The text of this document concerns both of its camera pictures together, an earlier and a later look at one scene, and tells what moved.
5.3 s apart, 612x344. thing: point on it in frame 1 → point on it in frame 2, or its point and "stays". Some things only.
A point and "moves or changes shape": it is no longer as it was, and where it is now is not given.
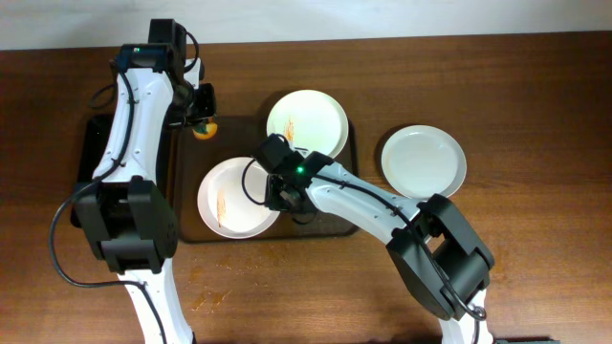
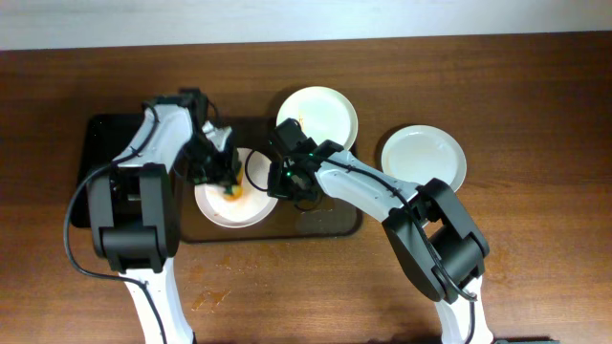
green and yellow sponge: [205, 130] moves or changes shape
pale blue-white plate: [422, 161] stays
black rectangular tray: [96, 132] stays
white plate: [310, 118] moves or changes shape
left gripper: [202, 117] → [222, 174]
